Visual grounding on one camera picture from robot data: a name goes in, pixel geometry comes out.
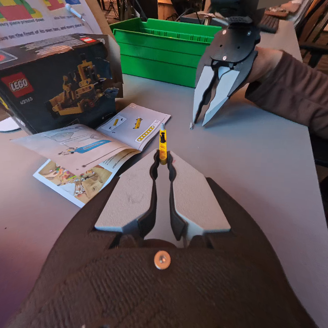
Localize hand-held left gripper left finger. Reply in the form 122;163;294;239
94;149;158;238

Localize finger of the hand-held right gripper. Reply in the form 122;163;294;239
202;67;240;127
192;60;218;124

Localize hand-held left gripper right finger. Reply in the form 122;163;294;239
167;151;231;244

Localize yellow lego beam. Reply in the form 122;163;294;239
158;123;169;166

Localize person's right forearm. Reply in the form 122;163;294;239
244;51;328;134

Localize open lego instruction booklet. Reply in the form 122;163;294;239
10;102;172;208

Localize black lego set box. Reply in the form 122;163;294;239
0;33;124;135

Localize person's right hand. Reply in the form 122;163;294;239
247;47;284;84

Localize black keyboard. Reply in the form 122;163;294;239
258;13;280;33

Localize green plastic bin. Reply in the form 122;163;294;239
109;17;222;89

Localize dark wooden chair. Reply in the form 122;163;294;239
298;0;328;67

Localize white round plate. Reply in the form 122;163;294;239
0;116;21;133

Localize printed task instruction sheet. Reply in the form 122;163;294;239
0;0;102;50

